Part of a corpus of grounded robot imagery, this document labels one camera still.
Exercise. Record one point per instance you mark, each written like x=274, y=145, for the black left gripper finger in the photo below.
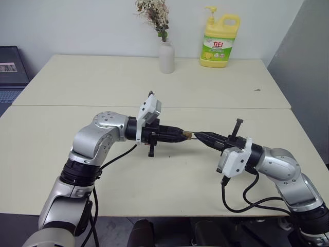
x=171, y=138
x=171, y=129

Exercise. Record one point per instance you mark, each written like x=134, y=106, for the dark laptop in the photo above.
x=11, y=69

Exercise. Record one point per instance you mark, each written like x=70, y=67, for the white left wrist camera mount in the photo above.
x=149, y=108

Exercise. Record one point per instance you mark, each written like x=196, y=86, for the dark rounded shape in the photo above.
x=141, y=234

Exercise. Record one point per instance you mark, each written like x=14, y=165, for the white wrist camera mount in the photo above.
x=234, y=162
x=149, y=108

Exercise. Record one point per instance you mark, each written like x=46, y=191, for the grey partition panel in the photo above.
x=300, y=77

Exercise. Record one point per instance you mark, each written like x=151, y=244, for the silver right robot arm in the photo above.
x=280, y=167

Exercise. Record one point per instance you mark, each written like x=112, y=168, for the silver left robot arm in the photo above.
x=87, y=139

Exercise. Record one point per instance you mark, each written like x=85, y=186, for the yellow detergent pump bottle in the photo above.
x=218, y=51

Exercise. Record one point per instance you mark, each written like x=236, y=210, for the brass padlock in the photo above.
x=188, y=135

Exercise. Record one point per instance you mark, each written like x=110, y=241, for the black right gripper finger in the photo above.
x=213, y=144
x=212, y=136

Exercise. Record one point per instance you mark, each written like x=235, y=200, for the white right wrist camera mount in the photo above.
x=234, y=162

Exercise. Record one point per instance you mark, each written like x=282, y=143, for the dried flower bouquet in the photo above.
x=154, y=15

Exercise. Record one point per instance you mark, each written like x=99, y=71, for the white ceramic vase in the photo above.
x=166, y=59

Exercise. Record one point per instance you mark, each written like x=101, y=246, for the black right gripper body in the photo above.
x=235, y=141

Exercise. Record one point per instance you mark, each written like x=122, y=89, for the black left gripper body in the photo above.
x=152, y=131

